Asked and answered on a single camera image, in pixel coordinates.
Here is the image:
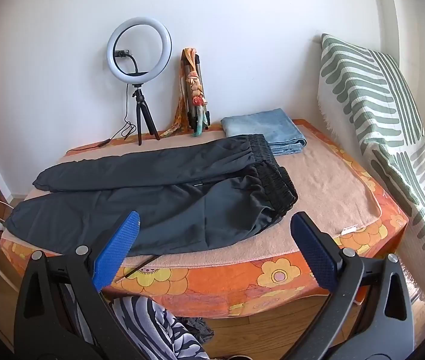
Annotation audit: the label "black ring light cable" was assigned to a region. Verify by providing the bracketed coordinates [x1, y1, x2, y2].
[65, 84, 135, 155]

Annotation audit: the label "beige fleece blanket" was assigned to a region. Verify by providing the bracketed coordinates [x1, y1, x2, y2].
[0, 120, 382, 268]

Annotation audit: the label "dark cloth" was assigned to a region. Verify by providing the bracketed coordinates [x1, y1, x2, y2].
[182, 317, 216, 346]

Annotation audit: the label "thin black stick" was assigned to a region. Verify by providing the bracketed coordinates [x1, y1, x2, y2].
[117, 256, 159, 283]

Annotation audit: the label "black pants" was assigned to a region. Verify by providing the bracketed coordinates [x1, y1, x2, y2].
[3, 134, 299, 256]

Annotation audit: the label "green striped white blanket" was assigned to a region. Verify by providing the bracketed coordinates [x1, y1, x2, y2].
[317, 33, 425, 302]

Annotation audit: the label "white ring light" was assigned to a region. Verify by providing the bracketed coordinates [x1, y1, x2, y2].
[107, 22, 172, 84]

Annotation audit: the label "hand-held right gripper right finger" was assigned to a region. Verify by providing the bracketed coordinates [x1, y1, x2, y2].
[290, 211, 415, 360]

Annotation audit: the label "person's zebra striped clothing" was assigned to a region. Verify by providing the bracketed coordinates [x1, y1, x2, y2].
[59, 283, 210, 360]

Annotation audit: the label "folded blue jeans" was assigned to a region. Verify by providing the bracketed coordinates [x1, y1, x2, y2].
[221, 108, 307, 156]

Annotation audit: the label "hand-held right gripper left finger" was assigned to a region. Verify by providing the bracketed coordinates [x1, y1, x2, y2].
[14, 211, 140, 360]

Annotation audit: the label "orange floral bedsheet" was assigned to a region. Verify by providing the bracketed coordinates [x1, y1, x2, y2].
[0, 119, 409, 308]

